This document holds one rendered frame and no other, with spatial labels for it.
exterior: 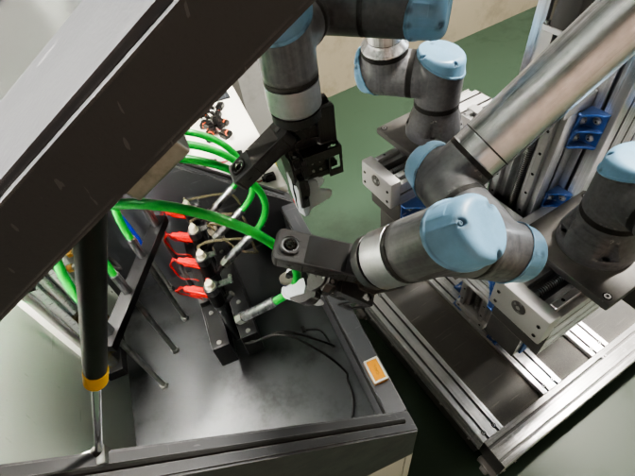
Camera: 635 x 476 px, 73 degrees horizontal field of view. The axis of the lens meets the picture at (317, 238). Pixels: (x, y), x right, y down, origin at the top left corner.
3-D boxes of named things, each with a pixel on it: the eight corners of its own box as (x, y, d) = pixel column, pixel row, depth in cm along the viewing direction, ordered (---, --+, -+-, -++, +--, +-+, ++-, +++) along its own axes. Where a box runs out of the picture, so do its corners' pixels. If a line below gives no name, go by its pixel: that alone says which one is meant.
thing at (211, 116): (241, 139, 135) (236, 124, 131) (208, 149, 133) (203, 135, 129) (224, 104, 149) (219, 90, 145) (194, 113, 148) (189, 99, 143)
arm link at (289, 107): (273, 101, 54) (254, 73, 59) (279, 131, 57) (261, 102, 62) (328, 83, 55) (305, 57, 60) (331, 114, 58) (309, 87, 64)
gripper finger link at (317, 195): (336, 216, 75) (333, 177, 68) (305, 228, 74) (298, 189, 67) (330, 205, 77) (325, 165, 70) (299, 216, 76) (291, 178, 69)
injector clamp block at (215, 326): (271, 362, 102) (257, 331, 90) (231, 379, 100) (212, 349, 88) (234, 260, 123) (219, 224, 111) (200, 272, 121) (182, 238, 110)
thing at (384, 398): (403, 434, 92) (407, 409, 80) (385, 443, 91) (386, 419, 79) (301, 238, 131) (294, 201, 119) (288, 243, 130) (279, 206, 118)
